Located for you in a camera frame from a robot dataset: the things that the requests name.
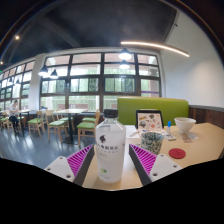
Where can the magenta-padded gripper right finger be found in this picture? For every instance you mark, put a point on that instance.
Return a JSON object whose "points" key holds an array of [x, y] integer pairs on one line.
{"points": [[163, 165]]}

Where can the wooden dining table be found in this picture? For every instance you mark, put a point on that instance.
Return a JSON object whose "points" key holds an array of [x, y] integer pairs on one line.
{"points": [[70, 111]]}

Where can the long curved linear ceiling light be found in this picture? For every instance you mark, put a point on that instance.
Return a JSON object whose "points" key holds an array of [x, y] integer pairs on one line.
{"points": [[156, 45]]}

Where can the small blue-capped item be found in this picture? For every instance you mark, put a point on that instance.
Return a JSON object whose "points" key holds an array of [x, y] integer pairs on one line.
{"points": [[169, 126]]}

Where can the black-framed tablet with stickers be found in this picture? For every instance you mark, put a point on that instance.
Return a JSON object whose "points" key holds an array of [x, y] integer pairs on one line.
{"points": [[150, 120]]}

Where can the clear plastic drink bottle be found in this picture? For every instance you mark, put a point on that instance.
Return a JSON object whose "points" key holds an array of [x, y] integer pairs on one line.
{"points": [[110, 150]]}

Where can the green speckled ceramic mug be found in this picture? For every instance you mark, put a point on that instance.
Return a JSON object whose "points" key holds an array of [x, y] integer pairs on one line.
{"points": [[152, 141]]}

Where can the small white remote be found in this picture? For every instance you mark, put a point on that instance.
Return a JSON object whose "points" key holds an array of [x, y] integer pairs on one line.
{"points": [[170, 136]]}

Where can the white ceramic bowl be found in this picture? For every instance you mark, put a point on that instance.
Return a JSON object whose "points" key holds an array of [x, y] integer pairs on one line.
{"points": [[185, 125]]}

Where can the group of green-seated wooden chairs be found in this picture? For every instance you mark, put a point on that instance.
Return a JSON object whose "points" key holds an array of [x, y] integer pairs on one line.
{"points": [[56, 124]]}

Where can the flat round red coaster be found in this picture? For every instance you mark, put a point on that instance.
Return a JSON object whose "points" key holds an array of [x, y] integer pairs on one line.
{"points": [[177, 153]]}

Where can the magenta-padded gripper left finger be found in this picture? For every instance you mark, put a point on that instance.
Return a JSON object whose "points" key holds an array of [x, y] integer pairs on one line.
{"points": [[59, 166]]}

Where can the dark-framed window wall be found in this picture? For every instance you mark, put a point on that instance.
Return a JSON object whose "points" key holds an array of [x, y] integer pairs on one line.
{"points": [[85, 85]]}

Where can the small paper slip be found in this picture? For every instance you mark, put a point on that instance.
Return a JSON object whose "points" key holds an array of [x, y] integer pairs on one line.
{"points": [[189, 137]]}

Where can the person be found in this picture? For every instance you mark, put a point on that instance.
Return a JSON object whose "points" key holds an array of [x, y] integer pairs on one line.
{"points": [[13, 111]]}

